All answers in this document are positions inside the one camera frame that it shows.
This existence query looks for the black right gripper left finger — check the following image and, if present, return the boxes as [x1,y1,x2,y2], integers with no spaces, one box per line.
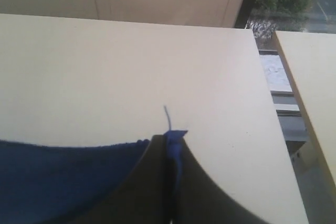
[73,135,173,224]

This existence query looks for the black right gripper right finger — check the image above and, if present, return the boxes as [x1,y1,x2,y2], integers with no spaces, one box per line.
[175,140,266,223]

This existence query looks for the blue towel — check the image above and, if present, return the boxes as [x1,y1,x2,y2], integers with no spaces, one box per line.
[0,105,189,224]

